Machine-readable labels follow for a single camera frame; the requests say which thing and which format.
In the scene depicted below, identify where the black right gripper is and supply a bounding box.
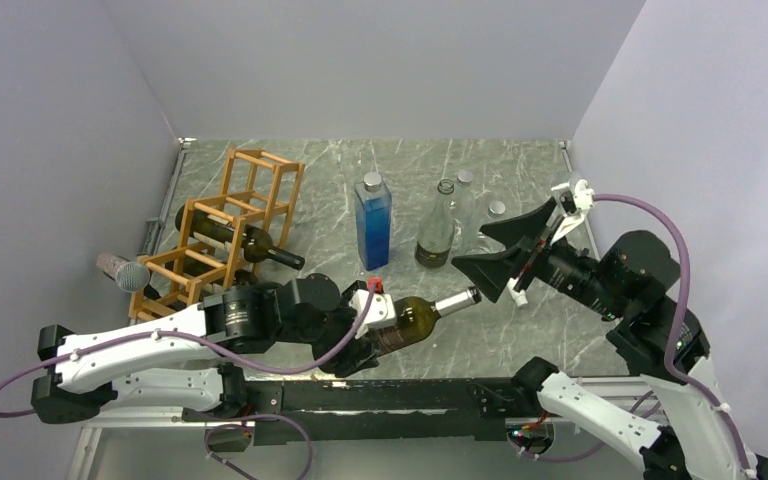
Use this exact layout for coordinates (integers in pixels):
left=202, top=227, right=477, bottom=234
left=449, top=194, right=625, bottom=316

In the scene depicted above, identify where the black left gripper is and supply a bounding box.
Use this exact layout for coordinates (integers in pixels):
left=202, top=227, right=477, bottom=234
left=276, top=281, right=381, bottom=376

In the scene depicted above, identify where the green wine bottle gold neck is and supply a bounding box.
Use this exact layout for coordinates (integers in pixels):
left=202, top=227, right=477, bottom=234
left=367, top=286, right=482, bottom=356

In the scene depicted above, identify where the clear glass bottle top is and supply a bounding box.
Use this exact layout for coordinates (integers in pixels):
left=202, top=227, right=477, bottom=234
left=414, top=179, right=455, bottom=269

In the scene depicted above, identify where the blue square glass bottle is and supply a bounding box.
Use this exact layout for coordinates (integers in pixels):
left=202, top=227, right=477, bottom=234
left=354, top=172, right=392, bottom=271

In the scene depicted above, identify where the dark green wine bottle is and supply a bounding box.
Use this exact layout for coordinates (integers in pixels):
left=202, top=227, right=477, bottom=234
left=188, top=210, right=305, bottom=270

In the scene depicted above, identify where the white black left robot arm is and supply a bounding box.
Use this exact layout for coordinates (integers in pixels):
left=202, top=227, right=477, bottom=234
left=31, top=274, right=397, bottom=424

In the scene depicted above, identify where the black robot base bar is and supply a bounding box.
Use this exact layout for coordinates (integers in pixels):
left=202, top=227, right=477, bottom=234
left=181, top=377, right=577, bottom=446

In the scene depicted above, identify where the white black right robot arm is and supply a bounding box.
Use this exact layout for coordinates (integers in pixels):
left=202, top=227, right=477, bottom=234
left=453, top=200, right=768, bottom=479

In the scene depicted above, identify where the small clear bottle silver cap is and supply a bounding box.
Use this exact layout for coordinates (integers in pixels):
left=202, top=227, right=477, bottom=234
left=478, top=200, right=507, bottom=237

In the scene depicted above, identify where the wooden wine rack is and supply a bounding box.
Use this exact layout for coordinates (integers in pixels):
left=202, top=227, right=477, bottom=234
left=129, top=148, right=305, bottom=323

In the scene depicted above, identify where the grey microphone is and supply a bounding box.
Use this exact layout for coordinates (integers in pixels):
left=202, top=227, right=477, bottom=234
left=96, top=253, right=151, bottom=293

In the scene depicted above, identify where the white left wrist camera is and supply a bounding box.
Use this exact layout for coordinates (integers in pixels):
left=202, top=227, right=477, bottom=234
left=349, top=277, right=397, bottom=339

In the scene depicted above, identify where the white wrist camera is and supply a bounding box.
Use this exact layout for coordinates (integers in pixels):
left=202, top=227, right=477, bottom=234
left=349, top=277, right=397, bottom=339
left=550, top=173, right=594, bottom=245

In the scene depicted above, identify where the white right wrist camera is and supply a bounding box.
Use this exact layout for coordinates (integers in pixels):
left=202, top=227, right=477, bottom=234
left=550, top=173, right=594, bottom=245

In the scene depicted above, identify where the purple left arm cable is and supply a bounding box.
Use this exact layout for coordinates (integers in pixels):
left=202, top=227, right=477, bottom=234
left=0, top=281, right=379, bottom=480

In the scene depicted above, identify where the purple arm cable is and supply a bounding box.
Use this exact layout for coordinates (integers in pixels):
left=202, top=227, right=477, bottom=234
left=509, top=193, right=756, bottom=475
left=0, top=281, right=379, bottom=480

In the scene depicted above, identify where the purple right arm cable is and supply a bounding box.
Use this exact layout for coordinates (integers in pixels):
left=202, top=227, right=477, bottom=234
left=509, top=193, right=756, bottom=475

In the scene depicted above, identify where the aluminium table edge rail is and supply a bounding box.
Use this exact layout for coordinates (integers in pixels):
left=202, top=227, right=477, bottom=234
left=136, top=137, right=194, bottom=257

